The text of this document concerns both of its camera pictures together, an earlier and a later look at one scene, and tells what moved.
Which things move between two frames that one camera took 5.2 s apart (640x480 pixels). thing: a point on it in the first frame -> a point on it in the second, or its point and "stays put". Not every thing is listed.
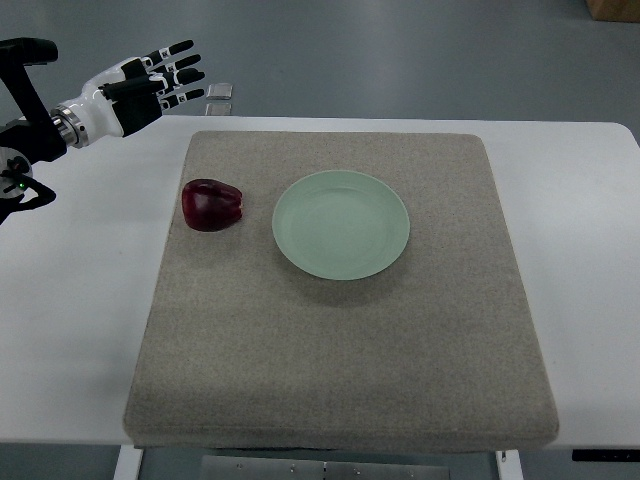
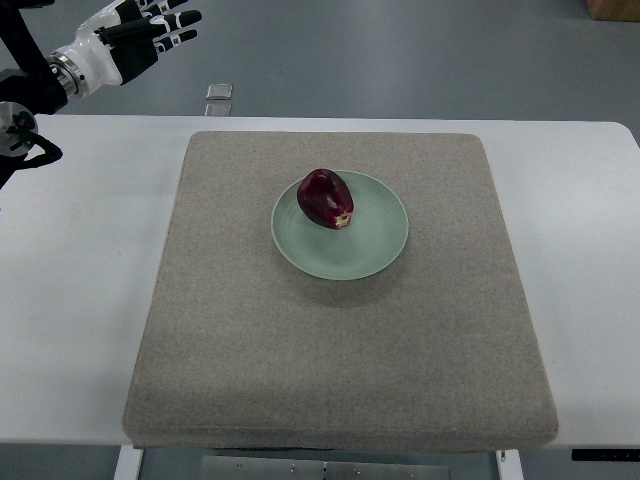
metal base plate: x=324 y=467 stays put
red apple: x=210 y=205 -> x=326 y=198
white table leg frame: x=128 y=463 stays put
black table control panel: x=606 y=455 stays put
